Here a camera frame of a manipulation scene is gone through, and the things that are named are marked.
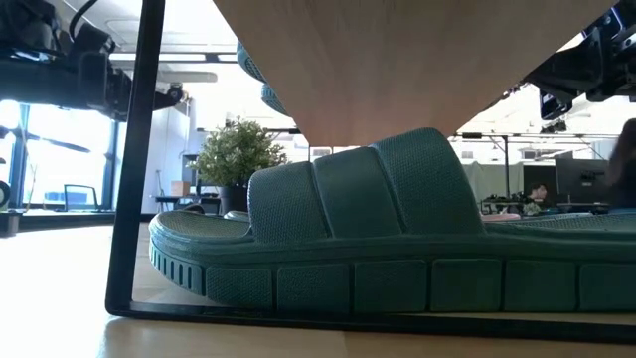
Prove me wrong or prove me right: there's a black background desk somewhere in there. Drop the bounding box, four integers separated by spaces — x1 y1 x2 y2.
153 194 223 215

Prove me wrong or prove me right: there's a black background workstation frame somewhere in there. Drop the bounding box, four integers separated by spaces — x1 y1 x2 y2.
449 129 622 200

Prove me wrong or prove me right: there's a person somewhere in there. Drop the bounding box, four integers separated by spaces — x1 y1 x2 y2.
606 117 636 210
525 182 551 206

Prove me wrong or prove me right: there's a black ceiling spotlight cluster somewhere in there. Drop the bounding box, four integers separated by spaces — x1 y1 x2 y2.
540 118 568 135

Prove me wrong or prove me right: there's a background laptop screen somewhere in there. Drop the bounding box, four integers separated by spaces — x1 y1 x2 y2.
63 183 99 213

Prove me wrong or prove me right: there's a small potted green plant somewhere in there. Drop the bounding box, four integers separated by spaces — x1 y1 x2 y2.
187 117 289 215

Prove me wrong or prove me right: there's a dark computer monitor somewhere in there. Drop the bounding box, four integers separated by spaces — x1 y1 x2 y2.
555 157 610 205

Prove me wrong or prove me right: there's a long ceiling light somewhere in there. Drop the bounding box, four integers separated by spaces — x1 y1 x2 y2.
108 52 239 65

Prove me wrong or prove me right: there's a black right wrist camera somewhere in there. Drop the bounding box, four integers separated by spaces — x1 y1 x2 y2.
539 89 573 122

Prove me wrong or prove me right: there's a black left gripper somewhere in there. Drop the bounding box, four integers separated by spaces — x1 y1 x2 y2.
151 83 186 113

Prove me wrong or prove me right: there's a wooden shelf with black frame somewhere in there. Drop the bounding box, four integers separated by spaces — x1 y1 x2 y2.
104 0 636 344

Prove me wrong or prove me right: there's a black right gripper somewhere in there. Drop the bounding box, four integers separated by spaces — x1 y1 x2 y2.
521 0 636 103

